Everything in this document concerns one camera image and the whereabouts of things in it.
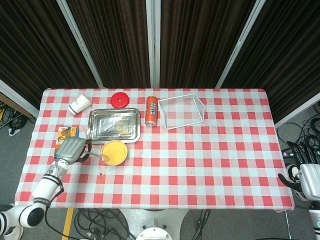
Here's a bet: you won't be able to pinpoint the yellow floor tape strip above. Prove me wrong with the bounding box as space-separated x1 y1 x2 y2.
61 208 75 240

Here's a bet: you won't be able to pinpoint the white partition post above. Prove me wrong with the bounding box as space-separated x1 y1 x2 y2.
146 0 161 89
56 0 104 89
215 0 266 89

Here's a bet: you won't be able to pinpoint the stacked white paper cups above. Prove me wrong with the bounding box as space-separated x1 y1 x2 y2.
67 93 92 116

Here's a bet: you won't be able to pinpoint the white partition base rail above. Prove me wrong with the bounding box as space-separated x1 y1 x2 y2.
274 92 320 130
0 79 40 118

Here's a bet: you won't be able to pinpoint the metal table leg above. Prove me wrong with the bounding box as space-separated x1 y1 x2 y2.
284 212 293 240

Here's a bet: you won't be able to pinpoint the black power strip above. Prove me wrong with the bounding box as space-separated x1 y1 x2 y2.
281 149 320 159

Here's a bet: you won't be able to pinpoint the silver metal spoon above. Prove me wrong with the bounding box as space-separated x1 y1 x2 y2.
84 149 111 163

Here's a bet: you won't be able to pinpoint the red white checkered tablecloth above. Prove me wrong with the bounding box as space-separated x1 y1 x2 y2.
14 87 296 213

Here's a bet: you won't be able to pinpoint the orange soda can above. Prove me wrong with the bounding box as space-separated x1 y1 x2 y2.
144 95 159 128

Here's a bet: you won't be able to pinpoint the yellow powder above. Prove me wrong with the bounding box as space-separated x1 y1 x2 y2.
102 141 127 165

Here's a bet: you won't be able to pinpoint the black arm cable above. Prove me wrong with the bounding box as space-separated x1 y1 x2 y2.
44 162 73 238

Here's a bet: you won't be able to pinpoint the stainless steel rectangular tray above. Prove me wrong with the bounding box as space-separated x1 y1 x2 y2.
86 107 141 145

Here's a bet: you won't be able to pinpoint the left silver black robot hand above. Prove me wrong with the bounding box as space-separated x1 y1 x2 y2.
54 136 93 165

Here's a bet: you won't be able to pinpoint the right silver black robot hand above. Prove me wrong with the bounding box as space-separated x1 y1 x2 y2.
277 141 320 201

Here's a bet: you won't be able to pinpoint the red round plastic lid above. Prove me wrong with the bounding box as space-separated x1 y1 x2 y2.
110 92 130 109

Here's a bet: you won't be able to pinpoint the black floor cable bundle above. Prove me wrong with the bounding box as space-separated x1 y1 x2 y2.
277 99 320 151
0 101 37 137
74 208 133 240

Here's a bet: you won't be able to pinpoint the yellow bowl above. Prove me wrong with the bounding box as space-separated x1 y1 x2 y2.
100 140 129 167

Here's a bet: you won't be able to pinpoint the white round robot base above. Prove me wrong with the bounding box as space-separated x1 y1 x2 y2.
119 208 188 240

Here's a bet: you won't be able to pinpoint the yellow blue cardboard box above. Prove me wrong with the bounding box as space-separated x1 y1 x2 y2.
54 126 80 152

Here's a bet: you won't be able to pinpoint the black white sneaker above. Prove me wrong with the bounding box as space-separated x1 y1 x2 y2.
292 188 311 202
286 164 301 182

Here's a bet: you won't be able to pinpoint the white wire mesh basket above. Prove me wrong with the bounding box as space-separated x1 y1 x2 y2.
157 93 206 131

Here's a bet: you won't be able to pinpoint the dark brown curtain panel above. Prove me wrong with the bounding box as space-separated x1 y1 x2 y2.
159 0 257 89
66 0 152 89
221 0 320 123
0 0 100 108

